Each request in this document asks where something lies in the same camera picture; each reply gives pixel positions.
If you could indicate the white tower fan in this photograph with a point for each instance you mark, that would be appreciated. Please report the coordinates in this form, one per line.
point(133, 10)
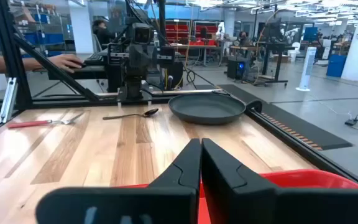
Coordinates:
point(308, 68)

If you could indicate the person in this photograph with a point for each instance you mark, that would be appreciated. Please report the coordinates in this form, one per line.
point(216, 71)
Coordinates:
point(102, 34)
point(244, 39)

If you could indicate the black diagonal frame brace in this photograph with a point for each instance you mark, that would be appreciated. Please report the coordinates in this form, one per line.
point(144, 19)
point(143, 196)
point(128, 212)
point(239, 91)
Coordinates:
point(57, 73)

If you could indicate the black keyboard shelf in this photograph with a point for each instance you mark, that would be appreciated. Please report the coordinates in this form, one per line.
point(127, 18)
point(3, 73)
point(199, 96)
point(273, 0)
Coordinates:
point(82, 74)

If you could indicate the black computer tower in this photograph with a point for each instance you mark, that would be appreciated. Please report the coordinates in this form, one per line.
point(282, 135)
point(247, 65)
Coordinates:
point(236, 67)

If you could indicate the dark grey round plate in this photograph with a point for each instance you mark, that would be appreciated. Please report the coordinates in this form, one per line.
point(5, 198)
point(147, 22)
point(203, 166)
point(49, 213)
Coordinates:
point(207, 109)

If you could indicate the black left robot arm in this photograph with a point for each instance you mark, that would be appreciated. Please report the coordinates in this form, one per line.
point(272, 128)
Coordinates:
point(134, 87)

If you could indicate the blue screen monitor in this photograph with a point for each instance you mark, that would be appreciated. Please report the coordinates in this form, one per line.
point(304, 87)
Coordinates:
point(310, 34)

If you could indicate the black standing desk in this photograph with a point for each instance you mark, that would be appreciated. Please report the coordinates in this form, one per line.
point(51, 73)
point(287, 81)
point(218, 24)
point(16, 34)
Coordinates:
point(266, 62)

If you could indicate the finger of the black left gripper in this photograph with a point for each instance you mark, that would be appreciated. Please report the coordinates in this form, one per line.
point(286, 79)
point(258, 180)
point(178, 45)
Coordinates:
point(145, 60)
point(134, 60)

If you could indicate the rack with blue bins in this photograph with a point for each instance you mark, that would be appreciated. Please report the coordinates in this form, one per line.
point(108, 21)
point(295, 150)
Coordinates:
point(45, 38)

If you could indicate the black floor mat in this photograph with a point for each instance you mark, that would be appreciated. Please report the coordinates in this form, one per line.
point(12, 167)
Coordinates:
point(306, 127)

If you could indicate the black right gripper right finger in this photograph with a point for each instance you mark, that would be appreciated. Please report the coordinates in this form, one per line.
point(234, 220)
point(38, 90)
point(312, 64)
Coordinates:
point(291, 208)

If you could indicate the blue bin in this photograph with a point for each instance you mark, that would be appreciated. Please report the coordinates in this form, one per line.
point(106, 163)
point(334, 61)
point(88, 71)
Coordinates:
point(336, 66)

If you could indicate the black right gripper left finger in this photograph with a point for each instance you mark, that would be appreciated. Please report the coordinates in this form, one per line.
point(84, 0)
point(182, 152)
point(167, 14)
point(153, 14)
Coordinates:
point(120, 205)

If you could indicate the wooden work table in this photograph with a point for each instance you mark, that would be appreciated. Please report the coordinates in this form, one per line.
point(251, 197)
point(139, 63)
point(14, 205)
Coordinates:
point(194, 46)

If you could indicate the dark metal spoon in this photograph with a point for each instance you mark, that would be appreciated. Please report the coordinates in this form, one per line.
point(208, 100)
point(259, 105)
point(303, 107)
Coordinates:
point(150, 112)

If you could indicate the silver aluminium bracket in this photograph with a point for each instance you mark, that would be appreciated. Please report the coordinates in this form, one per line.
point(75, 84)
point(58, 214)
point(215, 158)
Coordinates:
point(8, 99)

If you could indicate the person's hand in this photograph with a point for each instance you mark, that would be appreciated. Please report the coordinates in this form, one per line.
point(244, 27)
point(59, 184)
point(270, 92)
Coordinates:
point(64, 62)

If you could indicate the black keyboard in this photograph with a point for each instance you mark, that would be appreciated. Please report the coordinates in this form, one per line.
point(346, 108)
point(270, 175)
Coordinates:
point(94, 59)

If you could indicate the black upright frame post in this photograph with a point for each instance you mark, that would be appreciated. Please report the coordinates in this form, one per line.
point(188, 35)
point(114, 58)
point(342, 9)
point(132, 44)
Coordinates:
point(9, 46)

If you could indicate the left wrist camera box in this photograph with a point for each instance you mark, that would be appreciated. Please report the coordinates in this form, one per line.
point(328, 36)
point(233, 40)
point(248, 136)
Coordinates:
point(142, 34)

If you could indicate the black computer mouse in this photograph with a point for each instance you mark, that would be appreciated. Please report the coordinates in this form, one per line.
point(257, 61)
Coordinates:
point(79, 64)

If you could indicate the red shelving unit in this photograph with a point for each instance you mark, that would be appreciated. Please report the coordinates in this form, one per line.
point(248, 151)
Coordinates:
point(179, 31)

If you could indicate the black power adapter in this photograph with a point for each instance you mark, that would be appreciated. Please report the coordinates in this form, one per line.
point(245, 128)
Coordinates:
point(350, 122)

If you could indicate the black round corner cap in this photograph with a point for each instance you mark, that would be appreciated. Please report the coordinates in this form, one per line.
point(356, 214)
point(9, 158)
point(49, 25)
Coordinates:
point(255, 105)

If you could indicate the red plastic tray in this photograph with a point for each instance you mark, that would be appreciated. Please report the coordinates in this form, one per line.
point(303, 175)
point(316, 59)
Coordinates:
point(309, 180)

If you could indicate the white chair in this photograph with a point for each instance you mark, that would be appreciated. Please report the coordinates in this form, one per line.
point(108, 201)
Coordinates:
point(294, 51)

